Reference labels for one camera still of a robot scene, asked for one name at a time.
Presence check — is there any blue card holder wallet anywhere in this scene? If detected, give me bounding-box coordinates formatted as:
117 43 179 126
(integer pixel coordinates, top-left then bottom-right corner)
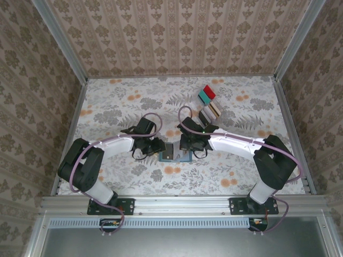
158 143 193 163

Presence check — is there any black credit card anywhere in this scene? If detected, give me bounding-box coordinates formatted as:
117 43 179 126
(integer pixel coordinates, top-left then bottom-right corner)
198 111 212 127

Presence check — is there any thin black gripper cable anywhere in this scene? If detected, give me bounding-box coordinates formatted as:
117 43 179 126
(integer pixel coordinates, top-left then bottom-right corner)
192 149 210 161
131 149 153 161

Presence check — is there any thin black right gripper cable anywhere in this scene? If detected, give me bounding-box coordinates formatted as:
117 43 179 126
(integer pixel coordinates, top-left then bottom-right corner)
192 149 210 161

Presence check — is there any white credit card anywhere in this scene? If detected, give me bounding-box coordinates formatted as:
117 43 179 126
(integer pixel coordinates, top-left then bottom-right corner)
203 107 216 123

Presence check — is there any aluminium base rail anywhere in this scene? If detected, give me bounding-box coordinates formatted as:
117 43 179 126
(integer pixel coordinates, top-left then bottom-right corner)
39 194 332 215

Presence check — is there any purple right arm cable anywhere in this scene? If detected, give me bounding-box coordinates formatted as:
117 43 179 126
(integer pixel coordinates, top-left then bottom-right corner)
177 105 305 236

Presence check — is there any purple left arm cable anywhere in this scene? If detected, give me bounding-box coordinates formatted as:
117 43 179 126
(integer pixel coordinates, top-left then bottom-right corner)
69 112 163 238

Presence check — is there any aluminium side rail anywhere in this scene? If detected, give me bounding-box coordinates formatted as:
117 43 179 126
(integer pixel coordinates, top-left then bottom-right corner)
50 79 89 198
272 76 317 196

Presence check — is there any black cable connector mount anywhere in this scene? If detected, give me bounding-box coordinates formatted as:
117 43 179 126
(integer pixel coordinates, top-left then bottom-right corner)
248 217 269 232
99 218 125 233

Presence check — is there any aluminium rear rail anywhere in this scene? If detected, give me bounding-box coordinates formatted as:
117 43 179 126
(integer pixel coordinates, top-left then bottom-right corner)
86 74 277 80

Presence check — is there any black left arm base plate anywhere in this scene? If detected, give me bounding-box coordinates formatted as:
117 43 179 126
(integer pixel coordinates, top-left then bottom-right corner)
87 196 135 216

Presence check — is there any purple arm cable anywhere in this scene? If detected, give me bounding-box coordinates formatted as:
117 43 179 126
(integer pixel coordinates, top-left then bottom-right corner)
177 105 305 236
69 112 163 238

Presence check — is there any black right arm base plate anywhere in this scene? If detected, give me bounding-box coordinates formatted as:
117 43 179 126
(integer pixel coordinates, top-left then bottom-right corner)
229 196 279 216

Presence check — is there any teal credit card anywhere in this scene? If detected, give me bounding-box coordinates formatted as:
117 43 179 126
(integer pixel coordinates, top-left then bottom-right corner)
197 90 212 104

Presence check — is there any white slotted cable duct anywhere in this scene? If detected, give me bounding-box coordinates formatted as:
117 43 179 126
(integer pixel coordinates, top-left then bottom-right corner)
49 217 252 229

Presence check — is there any grey metal panel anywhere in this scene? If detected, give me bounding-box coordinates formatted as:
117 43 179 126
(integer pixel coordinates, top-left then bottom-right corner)
40 216 333 257

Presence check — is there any thin black left gripper cable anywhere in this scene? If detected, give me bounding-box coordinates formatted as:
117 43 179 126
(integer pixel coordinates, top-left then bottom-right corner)
131 149 153 161

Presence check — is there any clear acrylic card stand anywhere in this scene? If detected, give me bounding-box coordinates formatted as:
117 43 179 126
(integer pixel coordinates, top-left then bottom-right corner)
193 85 222 129

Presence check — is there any aluminium corner post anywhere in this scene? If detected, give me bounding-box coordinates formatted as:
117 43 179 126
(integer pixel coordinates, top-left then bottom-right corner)
31 0 89 82
273 0 326 81

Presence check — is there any red credit card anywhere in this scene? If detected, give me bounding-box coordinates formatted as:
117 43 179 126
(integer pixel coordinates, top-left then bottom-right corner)
203 85 217 99

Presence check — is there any beige striped credit card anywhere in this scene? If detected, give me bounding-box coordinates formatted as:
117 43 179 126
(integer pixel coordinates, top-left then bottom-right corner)
210 102 222 118

